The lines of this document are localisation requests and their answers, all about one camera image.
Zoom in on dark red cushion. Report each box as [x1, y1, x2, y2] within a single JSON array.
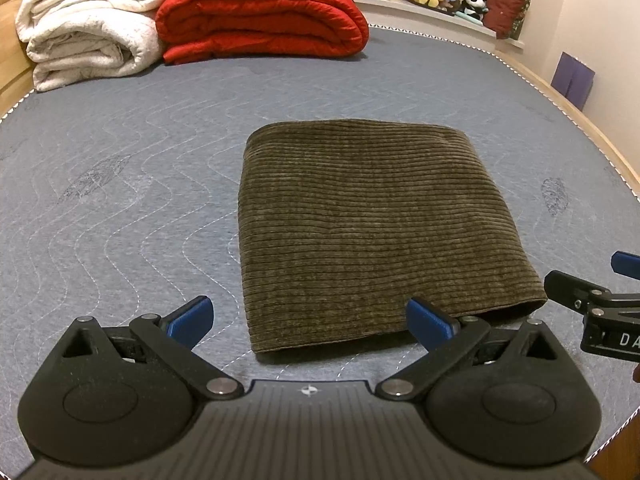
[[482, 0, 533, 40]]

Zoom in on grey quilted mattress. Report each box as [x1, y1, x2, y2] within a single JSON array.
[[0, 24, 640, 461]]

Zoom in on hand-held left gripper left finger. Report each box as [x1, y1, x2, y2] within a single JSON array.
[[60, 296, 245, 402]]

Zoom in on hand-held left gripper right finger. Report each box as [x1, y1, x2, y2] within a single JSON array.
[[375, 297, 561, 402]]

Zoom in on purple paper sheet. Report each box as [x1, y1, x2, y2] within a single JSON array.
[[552, 51, 596, 111]]

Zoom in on white folded blanket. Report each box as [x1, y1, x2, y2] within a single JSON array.
[[15, 0, 180, 92]]

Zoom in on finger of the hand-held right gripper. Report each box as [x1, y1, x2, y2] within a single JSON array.
[[611, 251, 640, 277], [544, 270, 612, 313]]

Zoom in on red folded quilt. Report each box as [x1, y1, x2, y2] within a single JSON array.
[[155, 0, 371, 65]]

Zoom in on olive corduroy pants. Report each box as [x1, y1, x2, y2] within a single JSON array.
[[238, 121, 547, 367]]

